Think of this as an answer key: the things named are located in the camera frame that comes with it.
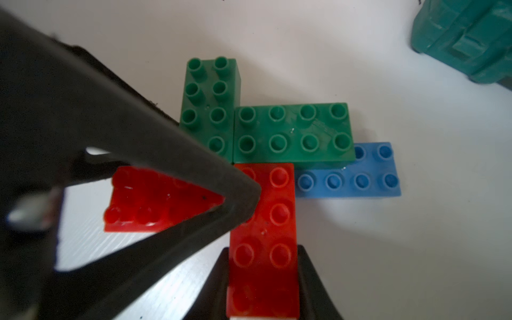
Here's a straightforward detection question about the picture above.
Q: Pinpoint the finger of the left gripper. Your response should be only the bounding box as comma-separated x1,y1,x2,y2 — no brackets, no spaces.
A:
1,11,261,319

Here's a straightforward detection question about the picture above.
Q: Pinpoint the green plastic tool case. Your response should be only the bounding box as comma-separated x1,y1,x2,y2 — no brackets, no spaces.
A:
410,0,511,84

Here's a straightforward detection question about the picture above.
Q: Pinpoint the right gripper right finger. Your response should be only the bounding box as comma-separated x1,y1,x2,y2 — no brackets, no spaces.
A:
297,245,343,320

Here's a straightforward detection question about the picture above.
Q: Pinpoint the green lego brick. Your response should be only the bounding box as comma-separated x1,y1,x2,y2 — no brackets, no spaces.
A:
179,56,241,164
233,102,355,169

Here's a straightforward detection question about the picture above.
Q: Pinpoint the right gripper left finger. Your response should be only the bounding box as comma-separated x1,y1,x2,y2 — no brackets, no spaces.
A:
183,247,229,320

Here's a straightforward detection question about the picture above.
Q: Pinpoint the red lego brick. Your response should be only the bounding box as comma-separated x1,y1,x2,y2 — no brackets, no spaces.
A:
103,166,224,233
226,163,300,319

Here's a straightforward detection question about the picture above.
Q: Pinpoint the blue lego brick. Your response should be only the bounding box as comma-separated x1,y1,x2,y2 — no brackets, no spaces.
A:
295,142,401,199

